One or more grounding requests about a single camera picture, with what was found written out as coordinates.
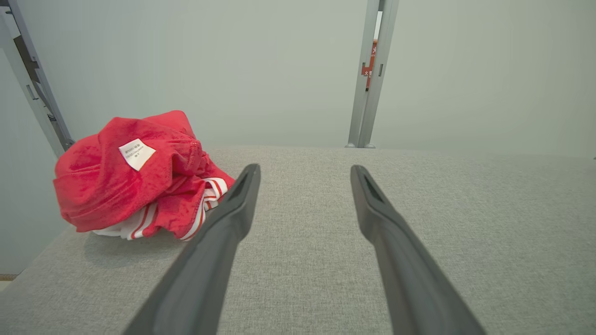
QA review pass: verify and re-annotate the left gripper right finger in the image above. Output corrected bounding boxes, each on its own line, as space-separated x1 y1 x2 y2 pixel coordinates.
350 165 487 335

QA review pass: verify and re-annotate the red sign with white characters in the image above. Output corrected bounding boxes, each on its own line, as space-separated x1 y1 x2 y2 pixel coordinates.
361 40 378 91

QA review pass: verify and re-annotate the red jersey with number 23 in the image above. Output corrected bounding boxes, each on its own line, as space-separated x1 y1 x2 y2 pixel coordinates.
53 110 236 241

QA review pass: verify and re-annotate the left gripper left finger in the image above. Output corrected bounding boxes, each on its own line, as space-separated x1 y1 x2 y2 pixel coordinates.
122 163 261 335

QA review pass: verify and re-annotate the grey partition door frame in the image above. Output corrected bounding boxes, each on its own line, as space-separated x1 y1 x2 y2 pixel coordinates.
0 0 75 156

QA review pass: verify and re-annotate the grey partition post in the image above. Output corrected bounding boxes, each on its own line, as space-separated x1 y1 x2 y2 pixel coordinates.
345 0 380 148
358 0 400 148

